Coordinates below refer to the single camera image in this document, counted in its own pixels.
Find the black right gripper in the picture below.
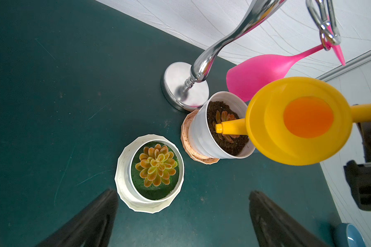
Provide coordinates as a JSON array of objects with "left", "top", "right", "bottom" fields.
[{"left": 343, "top": 122, "right": 371, "bottom": 212}]

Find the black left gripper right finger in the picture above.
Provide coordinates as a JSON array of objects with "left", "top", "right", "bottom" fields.
[{"left": 249, "top": 190, "right": 327, "bottom": 247}]

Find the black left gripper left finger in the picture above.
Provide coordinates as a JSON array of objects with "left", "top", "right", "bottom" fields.
[{"left": 37, "top": 189, "right": 119, "bottom": 247}]

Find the yellow watering can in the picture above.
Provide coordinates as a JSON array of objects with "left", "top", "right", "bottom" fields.
[{"left": 215, "top": 77, "right": 371, "bottom": 166}]

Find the white pot yellow-orange succulent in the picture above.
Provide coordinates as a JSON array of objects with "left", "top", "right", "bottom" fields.
[{"left": 124, "top": 138, "right": 184, "bottom": 205}]

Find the white ribbed pot red succulent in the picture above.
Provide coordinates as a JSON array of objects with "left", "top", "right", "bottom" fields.
[{"left": 189, "top": 91, "right": 255, "bottom": 159}]

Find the blue ceramic bowl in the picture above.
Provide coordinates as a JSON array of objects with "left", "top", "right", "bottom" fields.
[{"left": 333, "top": 223, "right": 366, "bottom": 247}]

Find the terracotta speckled saucer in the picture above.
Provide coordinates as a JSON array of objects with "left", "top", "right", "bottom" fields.
[{"left": 180, "top": 110, "right": 219, "bottom": 165}]

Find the chrome glass holder stand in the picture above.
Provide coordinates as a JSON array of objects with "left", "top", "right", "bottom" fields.
[{"left": 161, "top": 1, "right": 345, "bottom": 112}]

